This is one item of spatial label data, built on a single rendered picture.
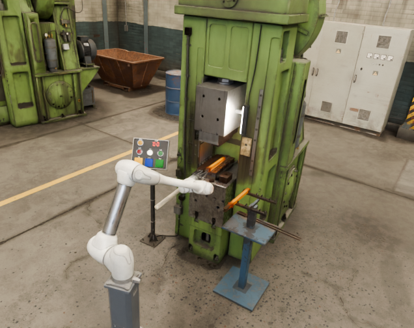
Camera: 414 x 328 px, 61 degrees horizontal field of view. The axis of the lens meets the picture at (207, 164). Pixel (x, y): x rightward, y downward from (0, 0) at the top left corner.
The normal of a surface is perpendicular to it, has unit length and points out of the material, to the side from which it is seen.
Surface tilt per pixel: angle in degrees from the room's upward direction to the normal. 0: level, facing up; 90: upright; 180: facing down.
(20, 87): 90
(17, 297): 0
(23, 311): 0
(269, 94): 90
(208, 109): 90
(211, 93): 90
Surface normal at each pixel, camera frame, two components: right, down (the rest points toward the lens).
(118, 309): -0.27, 0.41
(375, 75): -0.58, 0.33
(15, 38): 0.73, 0.32
